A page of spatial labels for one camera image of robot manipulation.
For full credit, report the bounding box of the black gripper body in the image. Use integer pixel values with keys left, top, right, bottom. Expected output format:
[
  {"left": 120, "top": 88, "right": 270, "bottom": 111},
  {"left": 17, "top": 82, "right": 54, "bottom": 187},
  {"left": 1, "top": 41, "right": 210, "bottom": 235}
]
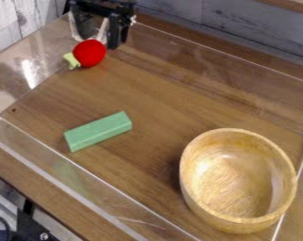
[{"left": 69, "top": 0, "right": 137, "bottom": 18}]

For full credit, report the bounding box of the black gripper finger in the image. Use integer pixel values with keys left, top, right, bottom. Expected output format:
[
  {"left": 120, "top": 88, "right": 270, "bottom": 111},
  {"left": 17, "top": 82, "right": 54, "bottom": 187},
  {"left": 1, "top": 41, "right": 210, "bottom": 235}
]
[
  {"left": 106, "top": 14, "right": 130, "bottom": 50},
  {"left": 72, "top": 8, "right": 97, "bottom": 40}
]

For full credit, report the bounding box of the red plush strawberry toy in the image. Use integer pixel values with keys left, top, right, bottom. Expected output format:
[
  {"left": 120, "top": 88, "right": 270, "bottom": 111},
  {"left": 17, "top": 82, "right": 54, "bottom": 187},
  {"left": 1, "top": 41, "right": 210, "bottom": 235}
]
[{"left": 62, "top": 40, "right": 106, "bottom": 70}]

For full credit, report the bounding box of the green rectangular block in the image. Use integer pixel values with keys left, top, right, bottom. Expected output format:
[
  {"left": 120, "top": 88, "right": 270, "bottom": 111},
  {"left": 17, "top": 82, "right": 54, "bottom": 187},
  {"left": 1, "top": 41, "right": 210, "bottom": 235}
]
[{"left": 64, "top": 111, "right": 132, "bottom": 153}]

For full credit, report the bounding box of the wooden bowl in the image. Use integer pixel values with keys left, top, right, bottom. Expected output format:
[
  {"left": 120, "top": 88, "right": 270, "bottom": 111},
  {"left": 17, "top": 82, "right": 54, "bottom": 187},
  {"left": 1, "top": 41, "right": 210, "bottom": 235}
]
[{"left": 180, "top": 128, "right": 297, "bottom": 233}]

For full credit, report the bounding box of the black clamp under table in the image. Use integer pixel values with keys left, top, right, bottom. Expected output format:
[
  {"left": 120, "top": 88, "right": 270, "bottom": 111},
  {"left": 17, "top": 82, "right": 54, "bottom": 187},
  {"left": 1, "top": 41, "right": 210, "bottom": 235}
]
[{"left": 0, "top": 201, "right": 60, "bottom": 241}]

